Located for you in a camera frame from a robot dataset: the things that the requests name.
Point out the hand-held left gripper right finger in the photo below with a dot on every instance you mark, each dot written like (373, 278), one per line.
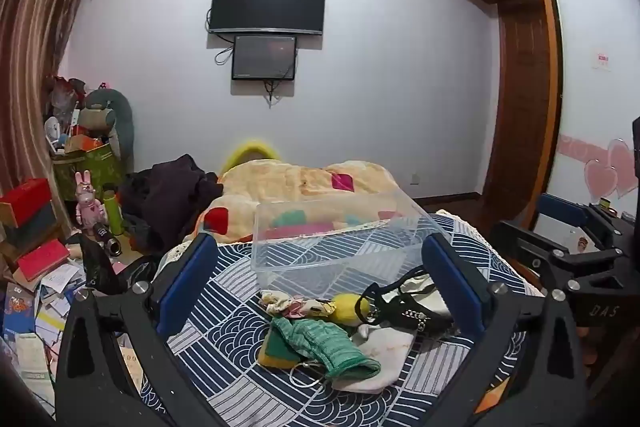
(452, 282)

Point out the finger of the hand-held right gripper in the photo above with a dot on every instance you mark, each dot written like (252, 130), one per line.
(562, 210)
(525, 241)

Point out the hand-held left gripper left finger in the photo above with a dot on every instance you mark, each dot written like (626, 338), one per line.
(187, 279)

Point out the white cloth bag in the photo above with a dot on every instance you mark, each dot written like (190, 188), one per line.
(430, 299)

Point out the blue patterned bed sheet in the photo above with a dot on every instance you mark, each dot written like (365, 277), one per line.
(235, 277)

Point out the pink heart decal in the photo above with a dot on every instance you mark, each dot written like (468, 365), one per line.
(607, 174)

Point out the dark clothes pile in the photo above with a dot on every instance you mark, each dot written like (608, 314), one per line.
(165, 197)

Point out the cream floral cloth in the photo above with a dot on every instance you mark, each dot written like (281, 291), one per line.
(285, 304)

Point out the green bottle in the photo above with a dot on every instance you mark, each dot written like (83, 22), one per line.
(112, 212)

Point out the white sock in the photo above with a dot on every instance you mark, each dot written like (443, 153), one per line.
(380, 357)

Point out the yellow plush ball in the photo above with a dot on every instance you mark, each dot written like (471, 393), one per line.
(347, 308)

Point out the wooden door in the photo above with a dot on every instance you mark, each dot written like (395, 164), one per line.
(525, 107)

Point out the yellow sponge cloth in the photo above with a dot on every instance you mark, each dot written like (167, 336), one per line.
(272, 357)

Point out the pink rabbit figure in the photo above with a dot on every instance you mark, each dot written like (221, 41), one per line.
(90, 204)

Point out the clear plastic storage box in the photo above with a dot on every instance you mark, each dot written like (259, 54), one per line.
(325, 252)

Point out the yellow pillow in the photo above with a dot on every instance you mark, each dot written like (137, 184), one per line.
(235, 157)

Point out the green knit sock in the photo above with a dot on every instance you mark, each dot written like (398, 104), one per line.
(325, 347)

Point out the red book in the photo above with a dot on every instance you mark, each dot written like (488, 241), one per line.
(45, 259)

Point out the yellow patchwork blanket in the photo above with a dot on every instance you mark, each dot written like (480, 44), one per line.
(300, 187)

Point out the green gift bag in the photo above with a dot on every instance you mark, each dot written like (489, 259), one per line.
(95, 167)

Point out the white sliding door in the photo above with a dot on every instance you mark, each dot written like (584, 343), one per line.
(585, 57)

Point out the red white sticker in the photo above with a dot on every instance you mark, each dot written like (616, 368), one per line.
(602, 59)

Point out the grey box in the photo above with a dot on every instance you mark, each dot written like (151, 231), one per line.
(35, 229)

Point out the pile of papers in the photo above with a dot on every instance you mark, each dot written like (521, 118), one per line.
(30, 347)

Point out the red box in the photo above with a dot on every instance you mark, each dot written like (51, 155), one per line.
(25, 199)

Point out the grey green plush toy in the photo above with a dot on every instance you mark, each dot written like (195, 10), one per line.
(100, 117)

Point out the cluttered stationery pile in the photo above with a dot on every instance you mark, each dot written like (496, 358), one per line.
(70, 122)

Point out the brown striped curtain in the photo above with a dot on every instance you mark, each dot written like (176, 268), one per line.
(30, 57)

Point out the black camera lens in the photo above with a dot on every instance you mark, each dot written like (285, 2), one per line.
(107, 239)

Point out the white wall socket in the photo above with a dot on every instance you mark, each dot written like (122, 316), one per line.
(414, 179)

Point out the small black wall monitor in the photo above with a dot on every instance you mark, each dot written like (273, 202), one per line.
(263, 57)

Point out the black wall television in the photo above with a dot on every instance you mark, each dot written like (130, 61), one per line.
(267, 2)

